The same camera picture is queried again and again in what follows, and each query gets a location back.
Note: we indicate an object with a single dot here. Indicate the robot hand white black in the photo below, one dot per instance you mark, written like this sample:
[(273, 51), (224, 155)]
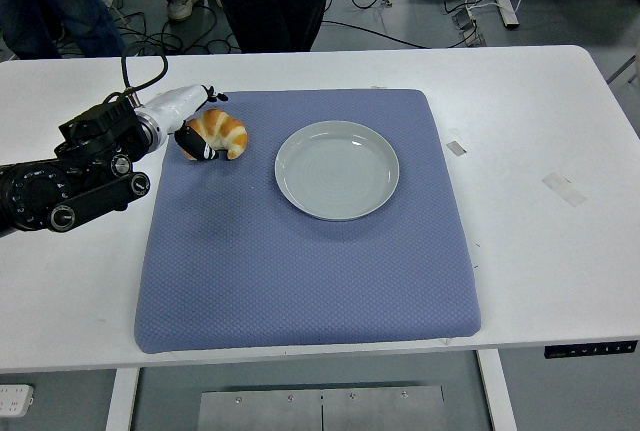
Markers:
[(172, 105)]

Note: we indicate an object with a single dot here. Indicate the croissant bread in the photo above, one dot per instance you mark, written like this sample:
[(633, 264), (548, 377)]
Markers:
[(225, 132)]

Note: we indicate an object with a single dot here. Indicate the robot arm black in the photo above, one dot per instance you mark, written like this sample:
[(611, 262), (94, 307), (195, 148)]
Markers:
[(85, 161)]

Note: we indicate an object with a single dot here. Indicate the grey round plate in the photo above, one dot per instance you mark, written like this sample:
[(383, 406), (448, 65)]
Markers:
[(336, 171)]

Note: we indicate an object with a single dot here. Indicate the person in blue jeans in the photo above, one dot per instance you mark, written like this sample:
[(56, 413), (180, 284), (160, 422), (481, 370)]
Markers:
[(45, 6)]

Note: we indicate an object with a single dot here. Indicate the blue quilted mat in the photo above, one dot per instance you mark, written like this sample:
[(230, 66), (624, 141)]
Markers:
[(300, 271)]

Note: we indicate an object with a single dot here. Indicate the small grey tape piece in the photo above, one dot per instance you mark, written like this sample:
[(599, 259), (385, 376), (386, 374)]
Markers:
[(456, 148)]

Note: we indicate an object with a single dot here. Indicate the white table leg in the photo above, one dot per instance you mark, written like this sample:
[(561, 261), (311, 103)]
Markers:
[(121, 401), (497, 391)]

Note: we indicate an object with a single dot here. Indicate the grey metal floor pedal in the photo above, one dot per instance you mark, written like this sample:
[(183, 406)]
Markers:
[(469, 28)]

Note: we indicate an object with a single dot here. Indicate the white power strip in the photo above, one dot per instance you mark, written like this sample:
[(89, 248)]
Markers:
[(15, 400)]

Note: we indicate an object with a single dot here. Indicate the large clear tape piece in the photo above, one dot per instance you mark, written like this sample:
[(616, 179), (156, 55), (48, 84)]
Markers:
[(563, 189)]

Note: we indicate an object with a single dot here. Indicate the black table control panel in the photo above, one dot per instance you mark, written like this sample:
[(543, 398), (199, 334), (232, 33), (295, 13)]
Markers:
[(590, 349)]

